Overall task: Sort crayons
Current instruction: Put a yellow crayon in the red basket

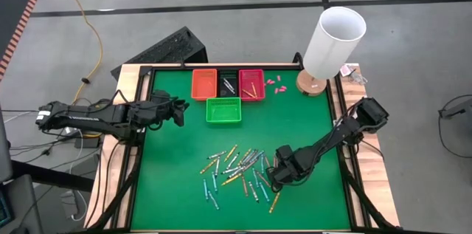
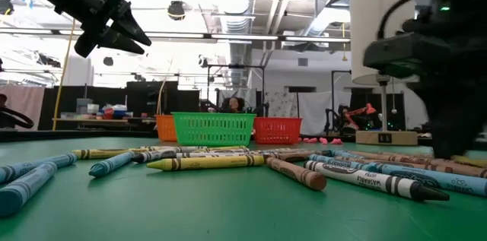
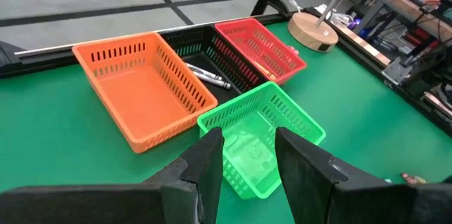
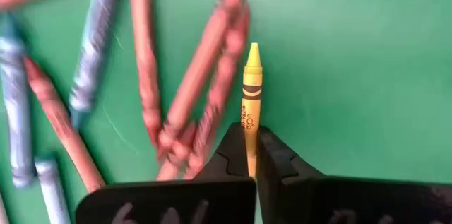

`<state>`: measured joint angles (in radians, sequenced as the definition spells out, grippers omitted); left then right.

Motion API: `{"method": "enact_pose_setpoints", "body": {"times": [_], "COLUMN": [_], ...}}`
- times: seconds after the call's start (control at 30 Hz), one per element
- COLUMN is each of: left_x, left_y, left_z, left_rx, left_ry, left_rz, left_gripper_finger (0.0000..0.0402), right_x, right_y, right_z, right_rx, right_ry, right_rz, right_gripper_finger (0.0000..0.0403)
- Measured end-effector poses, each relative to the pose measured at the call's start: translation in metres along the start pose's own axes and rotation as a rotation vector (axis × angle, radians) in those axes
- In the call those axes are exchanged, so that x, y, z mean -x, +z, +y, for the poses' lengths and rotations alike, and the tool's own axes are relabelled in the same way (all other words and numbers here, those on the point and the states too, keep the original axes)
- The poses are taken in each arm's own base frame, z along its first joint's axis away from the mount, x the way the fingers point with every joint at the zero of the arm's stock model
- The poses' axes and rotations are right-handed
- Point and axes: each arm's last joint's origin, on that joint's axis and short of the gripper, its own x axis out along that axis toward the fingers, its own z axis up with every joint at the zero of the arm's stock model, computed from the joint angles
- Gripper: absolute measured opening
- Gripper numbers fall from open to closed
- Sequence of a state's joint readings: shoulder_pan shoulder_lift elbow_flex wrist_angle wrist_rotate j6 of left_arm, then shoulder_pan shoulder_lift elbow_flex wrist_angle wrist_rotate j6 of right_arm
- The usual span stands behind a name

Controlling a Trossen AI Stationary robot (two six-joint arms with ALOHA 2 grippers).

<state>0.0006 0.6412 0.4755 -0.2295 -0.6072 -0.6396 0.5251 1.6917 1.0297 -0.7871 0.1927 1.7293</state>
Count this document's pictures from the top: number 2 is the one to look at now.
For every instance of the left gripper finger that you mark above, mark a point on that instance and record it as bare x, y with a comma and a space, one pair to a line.
131, 28
121, 43

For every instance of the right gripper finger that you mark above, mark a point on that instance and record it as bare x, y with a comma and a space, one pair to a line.
443, 138
470, 138

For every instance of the black background robot arm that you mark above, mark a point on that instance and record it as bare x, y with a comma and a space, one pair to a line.
330, 121

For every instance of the black ceiling speaker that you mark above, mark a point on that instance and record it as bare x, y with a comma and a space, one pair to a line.
176, 10

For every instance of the blue box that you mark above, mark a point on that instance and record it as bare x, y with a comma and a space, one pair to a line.
121, 113

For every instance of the red container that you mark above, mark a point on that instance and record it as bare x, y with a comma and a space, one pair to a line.
108, 113

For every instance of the grey storage bin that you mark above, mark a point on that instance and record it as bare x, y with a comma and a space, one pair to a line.
83, 105

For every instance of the wooden workbench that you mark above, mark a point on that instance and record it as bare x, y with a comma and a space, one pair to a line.
91, 121

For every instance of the red desk lamp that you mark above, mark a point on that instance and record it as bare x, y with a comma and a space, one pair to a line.
361, 111

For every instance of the orange plastic basket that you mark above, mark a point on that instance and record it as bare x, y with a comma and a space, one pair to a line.
165, 129

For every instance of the small pink plastic piece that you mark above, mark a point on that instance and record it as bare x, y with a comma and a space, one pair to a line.
313, 140
323, 141
306, 140
336, 141

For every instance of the pink curtain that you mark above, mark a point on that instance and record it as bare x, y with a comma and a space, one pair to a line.
23, 100

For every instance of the white shade wooden base lamp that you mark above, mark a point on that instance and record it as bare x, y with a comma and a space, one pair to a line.
365, 24

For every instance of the thin black metal stand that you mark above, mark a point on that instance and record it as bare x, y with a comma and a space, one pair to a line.
332, 89

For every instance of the green plastic basket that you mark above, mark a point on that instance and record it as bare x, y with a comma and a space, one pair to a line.
213, 129

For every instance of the person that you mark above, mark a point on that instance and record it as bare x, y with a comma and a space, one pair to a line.
233, 105

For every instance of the white hanging sheet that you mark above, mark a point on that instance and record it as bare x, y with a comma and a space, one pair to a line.
316, 113

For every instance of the red plastic basket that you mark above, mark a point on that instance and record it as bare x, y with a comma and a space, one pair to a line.
277, 130

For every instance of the green table mat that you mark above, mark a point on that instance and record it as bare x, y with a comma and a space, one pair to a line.
228, 210

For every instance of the black partition wall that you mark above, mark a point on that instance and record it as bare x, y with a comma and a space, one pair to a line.
148, 100

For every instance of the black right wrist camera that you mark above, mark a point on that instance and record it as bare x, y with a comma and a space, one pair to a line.
403, 54

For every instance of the silver ventilation duct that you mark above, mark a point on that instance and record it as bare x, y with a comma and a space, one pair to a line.
234, 5
335, 1

